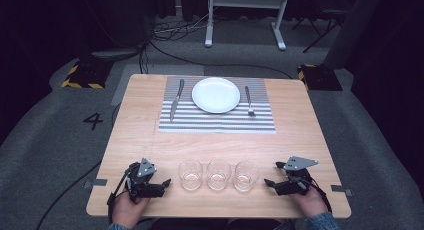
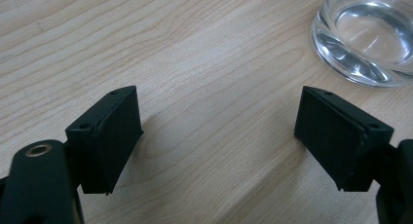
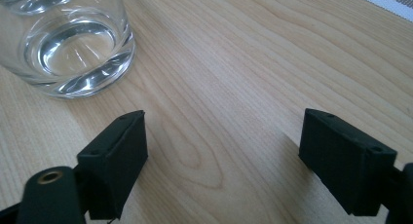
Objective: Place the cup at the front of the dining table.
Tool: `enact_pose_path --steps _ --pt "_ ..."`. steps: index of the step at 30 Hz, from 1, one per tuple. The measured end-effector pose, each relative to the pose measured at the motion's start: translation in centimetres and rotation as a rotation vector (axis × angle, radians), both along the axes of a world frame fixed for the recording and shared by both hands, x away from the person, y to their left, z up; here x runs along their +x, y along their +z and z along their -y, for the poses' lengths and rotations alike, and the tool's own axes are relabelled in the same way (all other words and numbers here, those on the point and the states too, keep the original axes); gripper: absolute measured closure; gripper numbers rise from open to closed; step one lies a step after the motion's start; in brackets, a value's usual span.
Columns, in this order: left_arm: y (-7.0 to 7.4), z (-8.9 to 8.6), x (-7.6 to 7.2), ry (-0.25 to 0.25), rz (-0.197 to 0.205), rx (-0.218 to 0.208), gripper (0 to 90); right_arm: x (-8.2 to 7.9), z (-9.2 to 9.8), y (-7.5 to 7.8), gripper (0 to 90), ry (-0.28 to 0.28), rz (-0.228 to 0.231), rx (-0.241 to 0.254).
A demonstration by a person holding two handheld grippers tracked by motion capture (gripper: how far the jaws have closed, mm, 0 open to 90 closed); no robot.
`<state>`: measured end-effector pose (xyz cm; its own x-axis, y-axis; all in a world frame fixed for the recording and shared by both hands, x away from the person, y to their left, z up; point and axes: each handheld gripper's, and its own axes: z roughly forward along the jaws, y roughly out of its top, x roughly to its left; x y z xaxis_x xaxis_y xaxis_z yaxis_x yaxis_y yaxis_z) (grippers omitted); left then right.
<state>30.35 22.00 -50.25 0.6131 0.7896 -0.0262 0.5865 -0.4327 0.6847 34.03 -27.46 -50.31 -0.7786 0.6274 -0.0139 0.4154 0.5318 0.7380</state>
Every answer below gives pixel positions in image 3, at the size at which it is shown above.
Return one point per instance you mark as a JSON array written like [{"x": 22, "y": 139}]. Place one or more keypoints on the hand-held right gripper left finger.
[{"x": 113, "y": 172}]

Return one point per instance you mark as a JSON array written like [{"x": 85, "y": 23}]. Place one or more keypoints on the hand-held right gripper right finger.
[{"x": 344, "y": 165}]

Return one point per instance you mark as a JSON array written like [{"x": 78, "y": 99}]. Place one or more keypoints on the clear drinking glass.
[{"x": 69, "y": 42}]

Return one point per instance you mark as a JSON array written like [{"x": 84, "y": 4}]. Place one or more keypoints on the white grey striped cloth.
[{"x": 389, "y": 0}]

